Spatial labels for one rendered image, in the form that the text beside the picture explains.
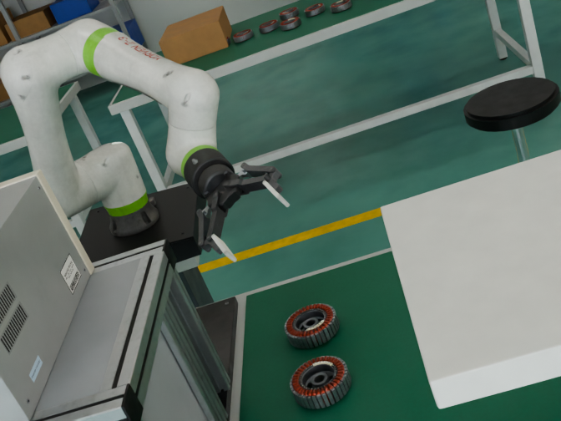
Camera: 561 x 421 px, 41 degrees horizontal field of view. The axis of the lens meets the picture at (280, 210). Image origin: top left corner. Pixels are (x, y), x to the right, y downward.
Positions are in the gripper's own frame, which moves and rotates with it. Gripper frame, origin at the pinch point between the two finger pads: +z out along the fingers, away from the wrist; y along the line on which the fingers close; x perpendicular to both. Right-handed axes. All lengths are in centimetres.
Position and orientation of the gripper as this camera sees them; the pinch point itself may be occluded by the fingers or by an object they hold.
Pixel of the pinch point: (255, 226)
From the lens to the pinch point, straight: 135.5
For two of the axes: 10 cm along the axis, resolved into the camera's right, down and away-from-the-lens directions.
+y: -6.9, 7.2, 0.3
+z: 4.2, 4.4, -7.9
